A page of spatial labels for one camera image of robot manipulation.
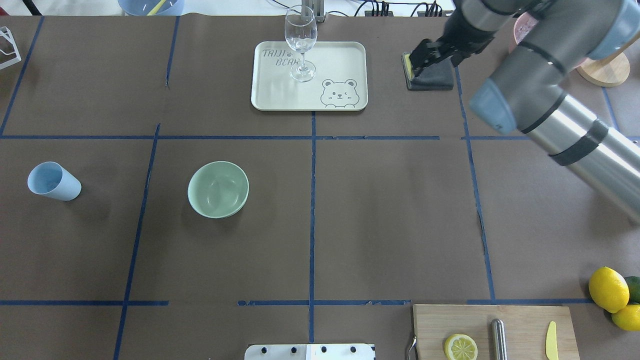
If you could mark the blue bowl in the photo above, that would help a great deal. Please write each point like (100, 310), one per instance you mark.
(144, 7)

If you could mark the yellow plastic knife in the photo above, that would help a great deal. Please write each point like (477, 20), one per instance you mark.
(551, 342)

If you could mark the wooden cutting board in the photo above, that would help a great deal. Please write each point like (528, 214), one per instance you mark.
(525, 329)

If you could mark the white wire cup rack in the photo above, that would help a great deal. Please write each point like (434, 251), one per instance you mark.
(9, 52)

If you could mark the dark sponge cloth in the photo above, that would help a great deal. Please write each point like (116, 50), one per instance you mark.
(438, 77)

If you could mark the pink bowl with ice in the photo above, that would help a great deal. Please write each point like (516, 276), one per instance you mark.
(524, 35)

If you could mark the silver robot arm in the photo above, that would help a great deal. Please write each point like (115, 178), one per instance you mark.
(524, 92)

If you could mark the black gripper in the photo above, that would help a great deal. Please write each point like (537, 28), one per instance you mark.
(456, 36)

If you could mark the lemon half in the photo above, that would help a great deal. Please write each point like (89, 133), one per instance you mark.
(460, 346)

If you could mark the yellow plastic fork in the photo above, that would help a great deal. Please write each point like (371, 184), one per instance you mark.
(156, 8)

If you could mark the green bowl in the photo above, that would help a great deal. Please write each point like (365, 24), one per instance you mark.
(218, 190)

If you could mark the whole yellow lemon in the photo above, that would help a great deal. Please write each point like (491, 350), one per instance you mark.
(608, 289)

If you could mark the steel handled knife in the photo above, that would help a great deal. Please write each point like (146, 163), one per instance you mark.
(499, 339)

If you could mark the clear wine glass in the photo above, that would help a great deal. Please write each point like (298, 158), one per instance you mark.
(301, 33)

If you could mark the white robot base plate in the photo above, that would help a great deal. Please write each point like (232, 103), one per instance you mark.
(311, 351)

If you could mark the light blue plastic cup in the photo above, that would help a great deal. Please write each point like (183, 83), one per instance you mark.
(51, 180)

